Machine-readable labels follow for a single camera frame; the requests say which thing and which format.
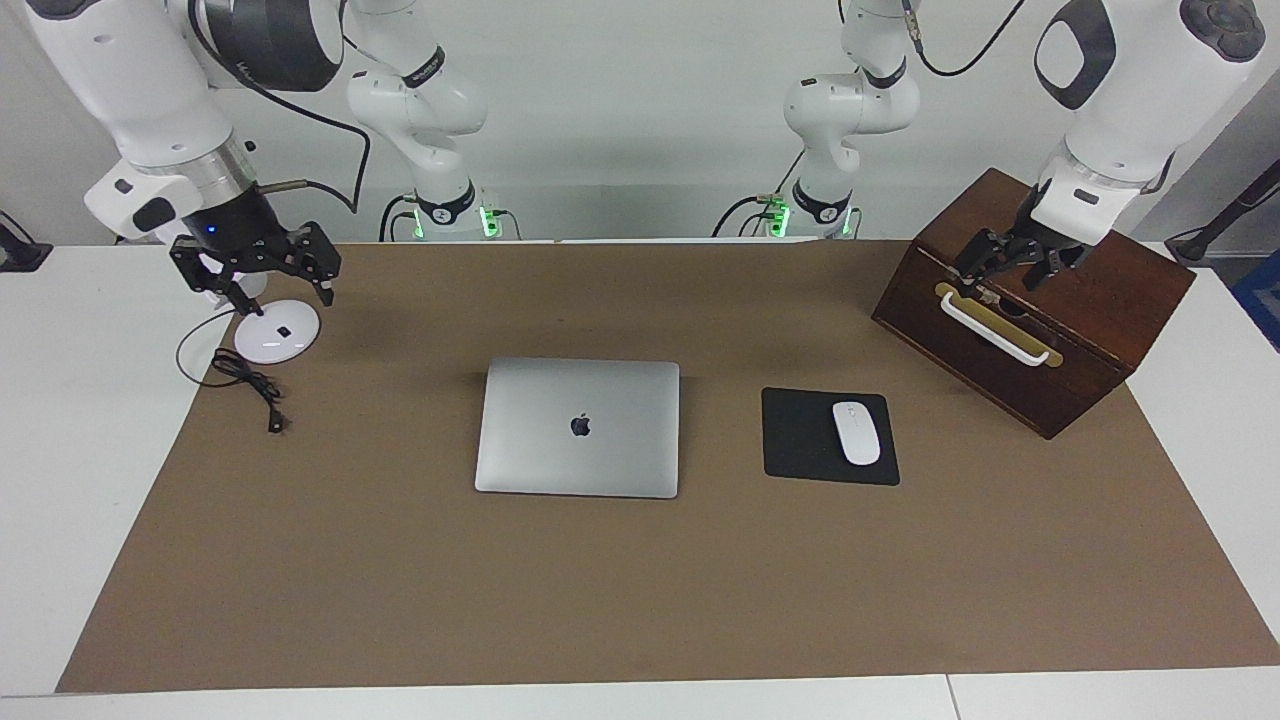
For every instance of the white round lamp base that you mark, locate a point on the white round lamp base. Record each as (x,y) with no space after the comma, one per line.
(285,340)

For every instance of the white computer mouse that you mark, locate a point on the white computer mouse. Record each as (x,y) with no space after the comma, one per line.
(856,433)

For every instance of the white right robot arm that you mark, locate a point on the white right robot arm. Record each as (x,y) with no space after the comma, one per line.
(140,80)

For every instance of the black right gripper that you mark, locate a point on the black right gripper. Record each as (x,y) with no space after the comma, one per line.
(230,235)

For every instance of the blue object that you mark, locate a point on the blue object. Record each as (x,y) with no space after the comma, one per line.
(1262,300)

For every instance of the black mouse pad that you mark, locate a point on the black mouse pad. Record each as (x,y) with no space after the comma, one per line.
(795,440)

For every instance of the dark wooden box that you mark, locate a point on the dark wooden box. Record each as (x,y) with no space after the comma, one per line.
(1100,300)

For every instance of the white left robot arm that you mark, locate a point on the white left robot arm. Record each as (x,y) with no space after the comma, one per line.
(1130,90)

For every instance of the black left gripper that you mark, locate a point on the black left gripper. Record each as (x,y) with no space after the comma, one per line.
(1025,245)

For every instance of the black floor stand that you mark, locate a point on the black floor stand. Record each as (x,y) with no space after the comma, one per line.
(20,250)

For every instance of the brown table mat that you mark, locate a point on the brown table mat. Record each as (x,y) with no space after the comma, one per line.
(640,590)

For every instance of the silver grey laptop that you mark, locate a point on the silver grey laptop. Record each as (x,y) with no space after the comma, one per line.
(560,460)

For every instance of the black tripod leg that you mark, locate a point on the black tripod leg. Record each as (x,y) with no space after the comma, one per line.
(1215,225)

